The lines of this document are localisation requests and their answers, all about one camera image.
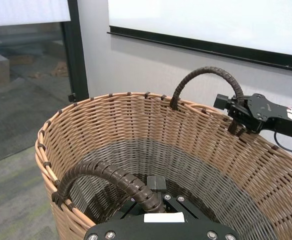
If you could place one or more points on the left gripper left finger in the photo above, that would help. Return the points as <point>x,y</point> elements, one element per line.
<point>133,210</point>

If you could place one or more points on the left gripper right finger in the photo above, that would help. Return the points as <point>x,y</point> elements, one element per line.
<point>155,183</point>

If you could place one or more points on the glass door pane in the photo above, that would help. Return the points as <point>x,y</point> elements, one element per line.
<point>23,105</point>

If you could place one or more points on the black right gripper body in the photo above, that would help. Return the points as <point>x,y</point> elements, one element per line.
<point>270,115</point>

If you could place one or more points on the black wall rail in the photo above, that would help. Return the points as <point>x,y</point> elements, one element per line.
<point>185,43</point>

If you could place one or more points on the white wall board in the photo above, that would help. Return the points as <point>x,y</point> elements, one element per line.
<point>210,20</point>

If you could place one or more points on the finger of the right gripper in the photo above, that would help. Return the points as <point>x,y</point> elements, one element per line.
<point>220,102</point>
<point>248,123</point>

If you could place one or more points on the brown debris pile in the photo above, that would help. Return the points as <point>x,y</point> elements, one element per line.
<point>59,70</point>

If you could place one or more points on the black door latch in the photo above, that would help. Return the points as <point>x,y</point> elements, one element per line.
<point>72,97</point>

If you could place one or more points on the narrow black door frame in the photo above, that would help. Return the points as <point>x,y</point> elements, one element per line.
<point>76,50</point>

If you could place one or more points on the woven tricolour laundry basket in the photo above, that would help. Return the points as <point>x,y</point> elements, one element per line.
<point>135,120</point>

